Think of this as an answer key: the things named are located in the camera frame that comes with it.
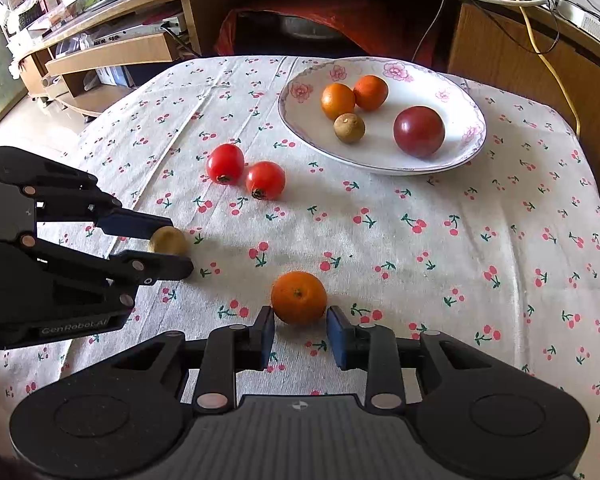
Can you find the red plastic bag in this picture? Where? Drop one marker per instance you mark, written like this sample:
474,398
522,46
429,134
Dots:
331,28

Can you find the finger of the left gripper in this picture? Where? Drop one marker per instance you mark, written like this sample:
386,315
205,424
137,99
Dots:
148,267
132,224

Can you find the dark red apple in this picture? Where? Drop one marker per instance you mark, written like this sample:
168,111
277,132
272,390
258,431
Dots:
419,131

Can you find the small mandarin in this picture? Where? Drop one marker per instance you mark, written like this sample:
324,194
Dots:
337,99
298,298

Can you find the red cherry tomato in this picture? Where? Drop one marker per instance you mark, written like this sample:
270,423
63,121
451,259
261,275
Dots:
225,164
265,181

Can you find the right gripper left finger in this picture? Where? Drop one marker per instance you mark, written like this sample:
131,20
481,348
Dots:
229,350

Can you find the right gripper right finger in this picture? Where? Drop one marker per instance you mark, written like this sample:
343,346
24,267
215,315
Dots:
373,349

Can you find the wooden tv cabinet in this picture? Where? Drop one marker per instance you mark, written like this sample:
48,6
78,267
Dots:
534,53

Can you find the white floral ceramic bowl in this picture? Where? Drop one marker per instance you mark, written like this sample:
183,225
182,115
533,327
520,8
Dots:
299,107

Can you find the cherry print tablecloth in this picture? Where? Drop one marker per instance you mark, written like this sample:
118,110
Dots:
502,253

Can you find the mandarin orange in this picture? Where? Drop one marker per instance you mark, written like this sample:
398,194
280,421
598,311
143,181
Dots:
370,92

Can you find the brown longan fruit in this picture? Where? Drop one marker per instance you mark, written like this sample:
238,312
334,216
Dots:
349,128
168,241

